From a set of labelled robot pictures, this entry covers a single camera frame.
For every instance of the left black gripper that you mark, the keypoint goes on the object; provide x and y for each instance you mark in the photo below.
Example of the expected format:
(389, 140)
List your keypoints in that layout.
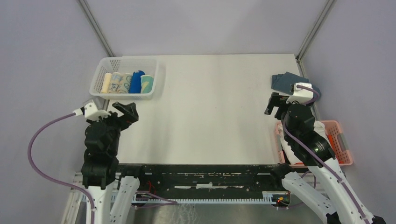
(130, 114)

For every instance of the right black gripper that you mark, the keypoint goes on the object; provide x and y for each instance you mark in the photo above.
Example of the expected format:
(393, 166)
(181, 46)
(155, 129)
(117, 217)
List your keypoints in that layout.
(276, 100)

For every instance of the green yellow towel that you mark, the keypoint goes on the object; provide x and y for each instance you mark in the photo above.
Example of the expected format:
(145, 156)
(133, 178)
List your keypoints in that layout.
(146, 84)

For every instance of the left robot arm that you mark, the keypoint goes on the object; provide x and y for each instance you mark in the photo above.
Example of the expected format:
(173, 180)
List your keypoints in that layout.
(100, 157)

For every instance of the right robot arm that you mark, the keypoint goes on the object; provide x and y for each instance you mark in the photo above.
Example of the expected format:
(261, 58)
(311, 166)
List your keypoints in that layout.
(340, 204)

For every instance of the patterned rolled towel right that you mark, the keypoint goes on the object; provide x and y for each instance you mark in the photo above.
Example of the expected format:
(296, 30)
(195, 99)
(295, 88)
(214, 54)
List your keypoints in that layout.
(124, 84)

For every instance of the patterned rolled towel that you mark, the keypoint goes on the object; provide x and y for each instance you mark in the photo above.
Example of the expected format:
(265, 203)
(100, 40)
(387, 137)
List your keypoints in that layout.
(114, 83)
(124, 84)

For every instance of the grey blue towel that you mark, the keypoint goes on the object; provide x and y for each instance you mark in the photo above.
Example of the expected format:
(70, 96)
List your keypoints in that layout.
(284, 83)

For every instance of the white plastic basket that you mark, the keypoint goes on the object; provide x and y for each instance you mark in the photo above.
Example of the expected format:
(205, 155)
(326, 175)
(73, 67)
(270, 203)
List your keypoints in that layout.
(124, 64)

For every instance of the patterned rolled towel left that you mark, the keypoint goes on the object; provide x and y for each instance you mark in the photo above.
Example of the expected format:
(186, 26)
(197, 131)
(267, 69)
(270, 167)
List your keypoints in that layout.
(114, 83)

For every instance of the cream rolled towel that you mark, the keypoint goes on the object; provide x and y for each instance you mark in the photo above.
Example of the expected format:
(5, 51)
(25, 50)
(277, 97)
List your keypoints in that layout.
(106, 83)

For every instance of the white cloth in pink basket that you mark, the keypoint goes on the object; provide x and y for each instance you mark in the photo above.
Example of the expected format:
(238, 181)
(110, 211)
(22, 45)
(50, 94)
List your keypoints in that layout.
(319, 127)

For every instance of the orange item in basket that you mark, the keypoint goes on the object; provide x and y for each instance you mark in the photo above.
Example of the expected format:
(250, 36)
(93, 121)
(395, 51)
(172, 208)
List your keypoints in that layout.
(333, 146)

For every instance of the pink plastic basket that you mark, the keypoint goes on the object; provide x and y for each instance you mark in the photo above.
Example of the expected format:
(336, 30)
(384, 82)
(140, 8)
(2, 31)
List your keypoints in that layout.
(332, 128)

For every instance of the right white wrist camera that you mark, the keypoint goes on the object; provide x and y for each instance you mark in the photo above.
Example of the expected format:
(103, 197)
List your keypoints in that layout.
(301, 93)

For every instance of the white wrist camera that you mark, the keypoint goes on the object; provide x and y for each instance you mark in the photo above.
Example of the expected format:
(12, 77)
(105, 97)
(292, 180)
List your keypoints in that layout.
(91, 111)
(301, 93)

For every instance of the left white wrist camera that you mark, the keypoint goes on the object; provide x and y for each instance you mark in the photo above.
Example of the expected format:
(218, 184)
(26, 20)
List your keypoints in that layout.
(91, 111)

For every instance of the aluminium frame rails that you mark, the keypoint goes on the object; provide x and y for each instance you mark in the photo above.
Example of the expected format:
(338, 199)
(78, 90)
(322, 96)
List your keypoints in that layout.
(124, 188)

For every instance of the white cable duct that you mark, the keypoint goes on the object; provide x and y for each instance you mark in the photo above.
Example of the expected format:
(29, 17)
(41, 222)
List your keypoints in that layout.
(266, 198)

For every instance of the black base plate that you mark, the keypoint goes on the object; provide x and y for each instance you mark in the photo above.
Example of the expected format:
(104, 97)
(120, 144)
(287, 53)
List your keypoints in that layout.
(204, 181)

